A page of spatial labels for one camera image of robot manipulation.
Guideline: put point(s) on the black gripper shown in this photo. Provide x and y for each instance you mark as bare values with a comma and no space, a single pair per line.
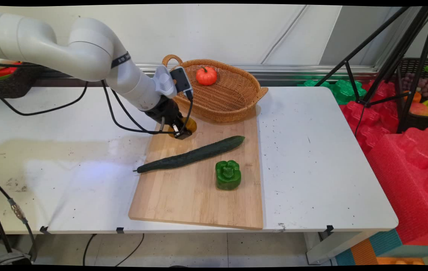
165,111

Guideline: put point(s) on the brown toy potato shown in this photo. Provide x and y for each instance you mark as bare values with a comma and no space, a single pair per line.
192,125

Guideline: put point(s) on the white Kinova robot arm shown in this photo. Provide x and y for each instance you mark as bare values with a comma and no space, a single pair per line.
86,49

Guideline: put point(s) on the long dark green cucumber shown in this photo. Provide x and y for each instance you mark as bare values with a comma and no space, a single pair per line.
191,155

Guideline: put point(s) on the woven wicker basket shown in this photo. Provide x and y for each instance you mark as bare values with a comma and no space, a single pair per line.
225,94

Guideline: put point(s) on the wooden cutting board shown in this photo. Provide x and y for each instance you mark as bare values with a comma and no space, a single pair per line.
195,188

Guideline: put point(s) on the red toy tomato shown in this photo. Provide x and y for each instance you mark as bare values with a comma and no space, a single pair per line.
206,75

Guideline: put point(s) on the green bell pepper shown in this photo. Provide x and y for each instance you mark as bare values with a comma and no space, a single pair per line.
228,176

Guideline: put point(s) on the black table edge clip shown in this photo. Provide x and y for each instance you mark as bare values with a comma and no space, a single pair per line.
120,230
44,229
329,229

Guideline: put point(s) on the green foam block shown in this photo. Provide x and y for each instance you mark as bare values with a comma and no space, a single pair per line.
344,90

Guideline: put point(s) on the black woven basket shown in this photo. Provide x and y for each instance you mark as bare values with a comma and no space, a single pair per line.
10,84

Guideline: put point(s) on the white table leg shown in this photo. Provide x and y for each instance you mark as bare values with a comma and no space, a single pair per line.
330,246

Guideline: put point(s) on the red toy pepper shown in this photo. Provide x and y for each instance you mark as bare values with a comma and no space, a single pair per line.
3,70

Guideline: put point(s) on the grey metal base equipment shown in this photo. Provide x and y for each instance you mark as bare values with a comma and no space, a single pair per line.
3,259

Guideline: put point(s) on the black tripod stand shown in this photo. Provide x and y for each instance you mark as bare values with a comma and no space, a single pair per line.
395,56

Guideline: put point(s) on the large red foam block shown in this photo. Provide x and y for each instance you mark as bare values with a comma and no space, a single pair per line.
410,180

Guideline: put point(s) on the teal and orange foam mat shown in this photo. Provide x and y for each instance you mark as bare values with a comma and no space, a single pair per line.
383,250

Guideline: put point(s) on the orange toy fruit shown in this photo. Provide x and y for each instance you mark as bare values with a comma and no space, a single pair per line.
416,97

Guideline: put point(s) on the pink toy peach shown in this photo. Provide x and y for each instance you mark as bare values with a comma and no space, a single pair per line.
419,110

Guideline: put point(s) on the black plastic fruit crate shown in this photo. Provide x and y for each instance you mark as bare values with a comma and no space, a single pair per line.
421,122

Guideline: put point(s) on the purple toy grapes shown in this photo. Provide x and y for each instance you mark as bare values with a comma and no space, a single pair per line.
427,87

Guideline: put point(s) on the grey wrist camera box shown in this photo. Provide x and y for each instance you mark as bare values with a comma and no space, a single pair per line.
181,79

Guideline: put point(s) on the metal wall rail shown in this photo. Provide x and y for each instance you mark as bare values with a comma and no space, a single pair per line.
312,69

